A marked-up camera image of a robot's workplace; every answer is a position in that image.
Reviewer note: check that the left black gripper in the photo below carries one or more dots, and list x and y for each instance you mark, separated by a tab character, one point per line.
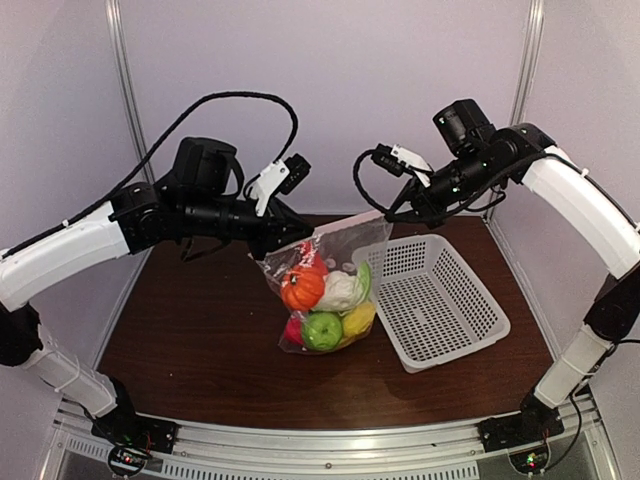
273	224

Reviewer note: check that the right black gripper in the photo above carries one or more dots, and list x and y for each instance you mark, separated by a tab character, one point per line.
428	209

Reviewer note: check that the orange carrot toy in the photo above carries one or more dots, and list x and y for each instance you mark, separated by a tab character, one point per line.
309	257

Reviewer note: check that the orange pumpkin toy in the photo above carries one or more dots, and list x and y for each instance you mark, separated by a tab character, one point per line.
303	287

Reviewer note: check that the clear dotted zip bag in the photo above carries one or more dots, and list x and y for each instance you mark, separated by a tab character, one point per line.
343	245

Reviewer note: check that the white cauliflower toy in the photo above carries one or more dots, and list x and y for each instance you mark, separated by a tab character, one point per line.
344	292

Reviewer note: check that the white plastic basket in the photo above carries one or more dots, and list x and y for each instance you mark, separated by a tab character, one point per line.
431	304

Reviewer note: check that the red pepper toy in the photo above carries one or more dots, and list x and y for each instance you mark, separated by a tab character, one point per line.
293	331

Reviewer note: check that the green pepper toy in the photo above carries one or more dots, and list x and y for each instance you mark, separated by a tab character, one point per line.
322	331

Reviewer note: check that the yellow wrinkled squash toy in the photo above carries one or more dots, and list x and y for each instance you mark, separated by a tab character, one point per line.
357	322

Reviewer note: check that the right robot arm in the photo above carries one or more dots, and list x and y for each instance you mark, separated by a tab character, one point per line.
606	233

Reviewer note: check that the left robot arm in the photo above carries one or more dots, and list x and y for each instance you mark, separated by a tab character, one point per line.
128	222

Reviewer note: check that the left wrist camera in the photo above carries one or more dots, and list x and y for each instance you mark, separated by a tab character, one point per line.
280	176

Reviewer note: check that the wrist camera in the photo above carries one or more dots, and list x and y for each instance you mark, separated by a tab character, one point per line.
398	160
280	176

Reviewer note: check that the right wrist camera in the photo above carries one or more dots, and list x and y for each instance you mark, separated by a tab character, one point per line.
398	160

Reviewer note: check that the right aluminium frame post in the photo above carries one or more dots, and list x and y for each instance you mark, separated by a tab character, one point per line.
534	30

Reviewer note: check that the aluminium frame post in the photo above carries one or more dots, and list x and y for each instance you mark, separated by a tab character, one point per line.
118	42
534	30

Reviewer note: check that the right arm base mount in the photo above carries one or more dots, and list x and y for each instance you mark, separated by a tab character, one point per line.
534	422

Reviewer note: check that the aluminium front rail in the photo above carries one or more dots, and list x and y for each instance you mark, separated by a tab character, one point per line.
450	450

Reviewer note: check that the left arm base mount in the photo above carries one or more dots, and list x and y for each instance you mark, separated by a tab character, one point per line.
139	432

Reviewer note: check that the left aluminium frame post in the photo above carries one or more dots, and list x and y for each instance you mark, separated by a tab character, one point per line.
118	42

